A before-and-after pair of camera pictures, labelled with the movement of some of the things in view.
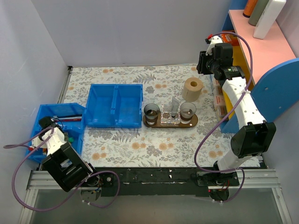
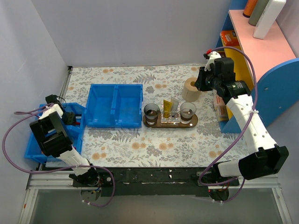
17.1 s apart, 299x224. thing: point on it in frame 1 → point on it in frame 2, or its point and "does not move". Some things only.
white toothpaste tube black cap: (175, 105) does not move
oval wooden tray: (193, 123) does not move
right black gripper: (201, 62) → (202, 80)
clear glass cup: (187, 110) does not move
